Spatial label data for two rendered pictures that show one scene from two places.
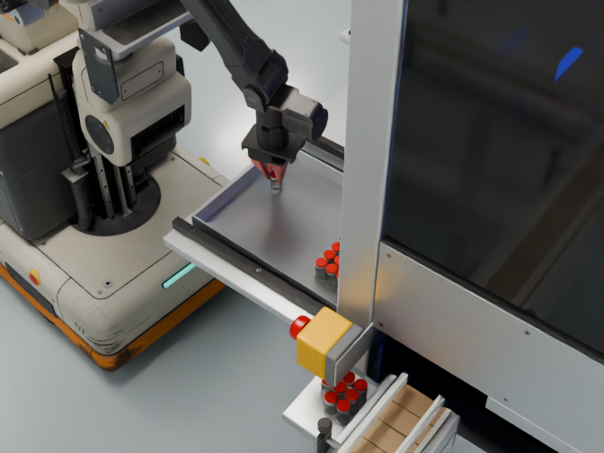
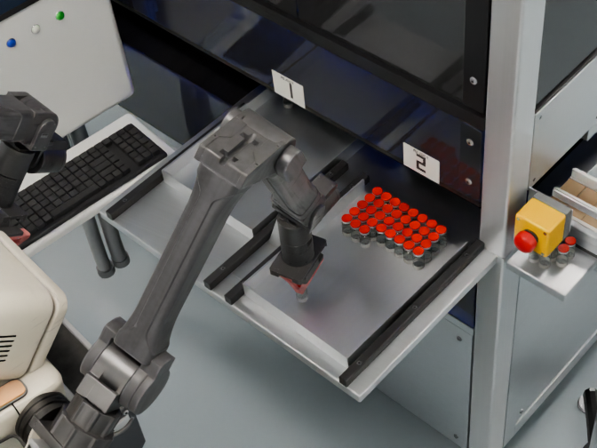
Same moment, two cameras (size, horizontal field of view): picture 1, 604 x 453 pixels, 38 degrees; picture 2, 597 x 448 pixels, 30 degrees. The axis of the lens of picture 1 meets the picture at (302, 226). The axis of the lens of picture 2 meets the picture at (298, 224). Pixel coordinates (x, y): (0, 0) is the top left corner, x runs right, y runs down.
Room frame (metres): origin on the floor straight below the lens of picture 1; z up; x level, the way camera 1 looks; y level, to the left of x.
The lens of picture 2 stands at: (0.94, 1.29, 2.53)
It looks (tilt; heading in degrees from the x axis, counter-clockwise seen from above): 49 degrees down; 281
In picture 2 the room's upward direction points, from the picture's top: 8 degrees counter-clockwise
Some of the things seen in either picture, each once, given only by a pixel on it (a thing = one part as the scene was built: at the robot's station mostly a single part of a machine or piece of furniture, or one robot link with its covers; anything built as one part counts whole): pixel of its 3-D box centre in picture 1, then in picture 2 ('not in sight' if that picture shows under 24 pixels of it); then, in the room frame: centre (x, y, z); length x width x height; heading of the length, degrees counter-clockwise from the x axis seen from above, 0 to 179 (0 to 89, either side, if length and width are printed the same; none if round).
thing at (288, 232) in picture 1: (309, 224); (355, 268); (1.08, -0.01, 0.90); 0.34 x 0.26 x 0.04; 52
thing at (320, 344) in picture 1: (328, 345); (541, 225); (0.75, -0.04, 0.99); 0.08 x 0.07 x 0.07; 52
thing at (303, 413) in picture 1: (341, 411); (556, 259); (0.71, -0.06, 0.87); 0.14 x 0.13 x 0.02; 52
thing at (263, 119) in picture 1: (274, 107); (296, 223); (1.17, 0.05, 1.10); 0.07 x 0.06 x 0.07; 59
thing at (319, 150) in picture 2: not in sight; (265, 156); (1.29, -0.31, 0.90); 0.34 x 0.26 x 0.04; 52
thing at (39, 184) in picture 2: not in sight; (75, 184); (1.71, -0.30, 0.82); 0.40 x 0.14 x 0.02; 46
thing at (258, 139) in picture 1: (272, 132); (297, 247); (1.18, 0.05, 1.04); 0.10 x 0.07 x 0.07; 67
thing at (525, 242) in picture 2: (304, 330); (527, 240); (0.77, 0.00, 0.99); 0.04 x 0.04 x 0.04; 52
